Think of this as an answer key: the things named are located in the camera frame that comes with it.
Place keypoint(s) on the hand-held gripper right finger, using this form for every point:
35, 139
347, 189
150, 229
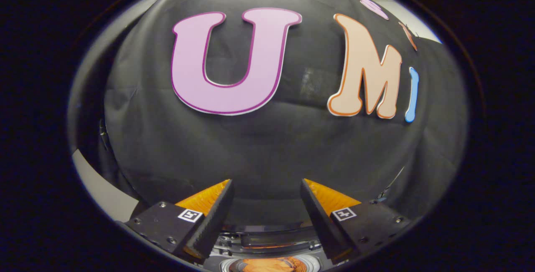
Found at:
319, 217

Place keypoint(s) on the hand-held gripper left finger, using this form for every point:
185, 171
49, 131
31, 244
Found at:
215, 217

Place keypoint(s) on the grey top-load washing machine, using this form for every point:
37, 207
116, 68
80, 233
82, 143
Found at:
221, 263

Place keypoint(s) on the orange polo shirt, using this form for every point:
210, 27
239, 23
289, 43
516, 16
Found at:
271, 265

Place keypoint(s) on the black light stand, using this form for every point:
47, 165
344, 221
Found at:
391, 182

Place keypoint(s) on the backdrop support stand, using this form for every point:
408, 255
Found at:
103, 132

